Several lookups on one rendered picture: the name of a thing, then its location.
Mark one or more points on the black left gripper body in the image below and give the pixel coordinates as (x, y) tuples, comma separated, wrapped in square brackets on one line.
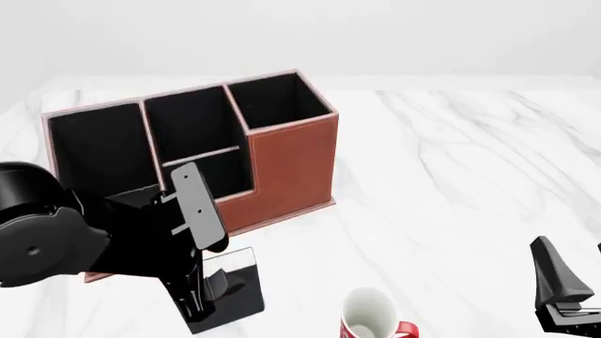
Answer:
[(141, 243)]

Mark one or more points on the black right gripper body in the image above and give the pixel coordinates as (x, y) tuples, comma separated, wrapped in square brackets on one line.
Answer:
[(573, 315)]

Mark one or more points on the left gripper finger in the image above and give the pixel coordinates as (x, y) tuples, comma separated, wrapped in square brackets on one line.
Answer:
[(190, 281), (217, 286)]

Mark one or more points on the glossy black book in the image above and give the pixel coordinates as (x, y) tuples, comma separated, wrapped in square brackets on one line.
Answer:
[(241, 292)]

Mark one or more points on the red-brown desk caddy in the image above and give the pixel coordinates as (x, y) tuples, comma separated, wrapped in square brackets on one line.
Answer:
[(291, 165)]

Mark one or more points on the red and white mug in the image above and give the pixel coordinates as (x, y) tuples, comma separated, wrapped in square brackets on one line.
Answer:
[(371, 317)]

